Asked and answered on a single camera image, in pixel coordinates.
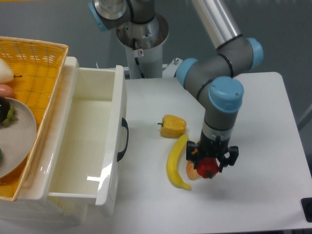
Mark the red toy pepper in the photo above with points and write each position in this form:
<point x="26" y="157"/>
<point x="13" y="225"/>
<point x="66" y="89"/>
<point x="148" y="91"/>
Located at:
<point x="207" y="167"/>

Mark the white drawer cabinet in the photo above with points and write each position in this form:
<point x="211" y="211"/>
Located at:
<point x="34" y="201"/>

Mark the yellow toy pepper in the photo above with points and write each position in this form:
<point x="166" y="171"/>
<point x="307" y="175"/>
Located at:
<point x="172" y="126"/>

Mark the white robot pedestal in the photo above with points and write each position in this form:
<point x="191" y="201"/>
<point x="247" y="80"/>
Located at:
<point x="143" y="45"/>

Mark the white toy pear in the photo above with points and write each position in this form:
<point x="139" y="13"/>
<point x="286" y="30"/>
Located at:
<point x="6" y="73"/>

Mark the dark purple toy mangosteen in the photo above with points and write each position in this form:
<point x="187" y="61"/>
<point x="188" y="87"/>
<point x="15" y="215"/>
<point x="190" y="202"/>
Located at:
<point x="7" y="112"/>

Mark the pink toy sausage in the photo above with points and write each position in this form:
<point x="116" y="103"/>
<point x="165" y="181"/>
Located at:
<point x="6" y="91"/>

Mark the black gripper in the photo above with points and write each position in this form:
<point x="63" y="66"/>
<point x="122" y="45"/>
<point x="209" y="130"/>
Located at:
<point x="214" y="147"/>

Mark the white open plastic drawer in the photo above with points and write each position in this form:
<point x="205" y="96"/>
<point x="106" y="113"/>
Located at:
<point x="87" y="167"/>

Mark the toy bread croissant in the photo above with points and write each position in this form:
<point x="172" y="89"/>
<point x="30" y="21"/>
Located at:
<point x="191" y="172"/>

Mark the black object at table edge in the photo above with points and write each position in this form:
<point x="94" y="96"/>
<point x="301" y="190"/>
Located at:
<point x="307" y="208"/>

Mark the yellow woven basket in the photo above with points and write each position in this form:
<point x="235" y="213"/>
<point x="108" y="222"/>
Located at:
<point x="39" y="65"/>

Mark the yellow toy banana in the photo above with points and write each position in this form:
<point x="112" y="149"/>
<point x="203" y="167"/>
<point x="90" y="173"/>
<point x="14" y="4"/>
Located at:
<point x="172" y="163"/>

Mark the metal bracket with bolts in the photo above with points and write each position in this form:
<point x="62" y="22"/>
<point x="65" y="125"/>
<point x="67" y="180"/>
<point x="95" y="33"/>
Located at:
<point x="169" y="70"/>

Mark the black drawer handle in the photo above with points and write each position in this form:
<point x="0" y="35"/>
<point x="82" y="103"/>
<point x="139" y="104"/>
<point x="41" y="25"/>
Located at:
<point x="125" y="139"/>

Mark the grey round plate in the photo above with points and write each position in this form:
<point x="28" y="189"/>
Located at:
<point x="17" y="139"/>

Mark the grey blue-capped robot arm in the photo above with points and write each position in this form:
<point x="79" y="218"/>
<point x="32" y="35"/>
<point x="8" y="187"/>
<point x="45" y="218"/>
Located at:
<point x="212" y="83"/>

